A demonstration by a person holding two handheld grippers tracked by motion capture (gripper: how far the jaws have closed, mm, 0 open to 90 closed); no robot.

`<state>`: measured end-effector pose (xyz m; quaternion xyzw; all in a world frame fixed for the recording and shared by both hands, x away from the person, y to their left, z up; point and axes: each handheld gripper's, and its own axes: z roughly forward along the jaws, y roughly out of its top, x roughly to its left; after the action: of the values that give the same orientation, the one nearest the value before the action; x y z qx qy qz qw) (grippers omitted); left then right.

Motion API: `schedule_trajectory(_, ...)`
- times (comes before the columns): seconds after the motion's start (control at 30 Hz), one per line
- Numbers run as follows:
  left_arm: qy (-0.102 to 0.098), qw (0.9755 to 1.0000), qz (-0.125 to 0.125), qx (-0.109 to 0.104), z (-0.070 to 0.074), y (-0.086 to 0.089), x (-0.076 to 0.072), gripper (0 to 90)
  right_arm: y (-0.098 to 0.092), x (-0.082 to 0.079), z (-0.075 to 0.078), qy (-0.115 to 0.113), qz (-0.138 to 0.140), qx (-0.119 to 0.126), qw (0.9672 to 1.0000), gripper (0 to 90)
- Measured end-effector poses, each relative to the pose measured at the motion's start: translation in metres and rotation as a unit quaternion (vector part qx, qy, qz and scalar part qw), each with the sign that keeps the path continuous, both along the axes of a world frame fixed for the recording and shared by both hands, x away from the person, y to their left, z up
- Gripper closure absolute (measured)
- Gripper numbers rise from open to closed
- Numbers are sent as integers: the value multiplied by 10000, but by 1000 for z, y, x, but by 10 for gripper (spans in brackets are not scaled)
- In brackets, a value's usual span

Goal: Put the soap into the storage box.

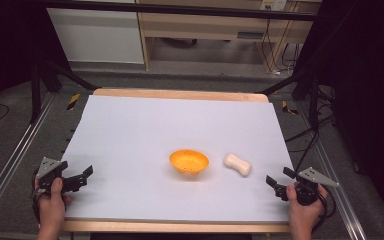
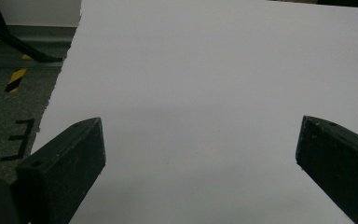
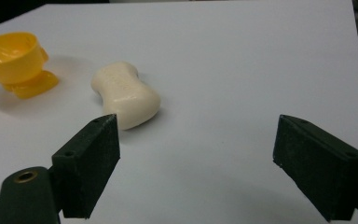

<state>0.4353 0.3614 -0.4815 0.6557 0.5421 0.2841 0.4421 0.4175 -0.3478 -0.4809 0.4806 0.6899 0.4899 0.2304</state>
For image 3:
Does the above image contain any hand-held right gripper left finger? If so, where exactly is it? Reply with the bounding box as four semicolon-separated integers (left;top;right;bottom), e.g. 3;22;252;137
51;113;121;219

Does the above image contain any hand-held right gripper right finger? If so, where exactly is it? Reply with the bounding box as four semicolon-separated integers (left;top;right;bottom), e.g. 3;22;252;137
272;114;358;222

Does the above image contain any cream soap bar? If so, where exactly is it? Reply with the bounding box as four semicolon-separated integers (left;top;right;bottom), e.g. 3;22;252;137
90;61;162;131

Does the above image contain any yellow plastic soap dish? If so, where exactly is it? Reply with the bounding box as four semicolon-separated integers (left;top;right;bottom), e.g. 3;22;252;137
0;32;60;100

